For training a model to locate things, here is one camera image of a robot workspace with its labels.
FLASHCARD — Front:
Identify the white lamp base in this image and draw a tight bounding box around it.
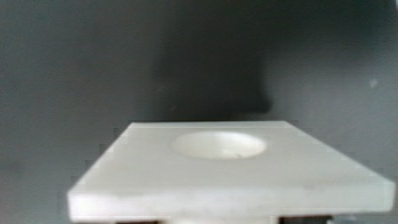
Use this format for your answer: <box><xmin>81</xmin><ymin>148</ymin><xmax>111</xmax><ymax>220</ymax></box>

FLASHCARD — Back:
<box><xmin>67</xmin><ymin>121</ymin><xmax>396</xmax><ymax>224</ymax></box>

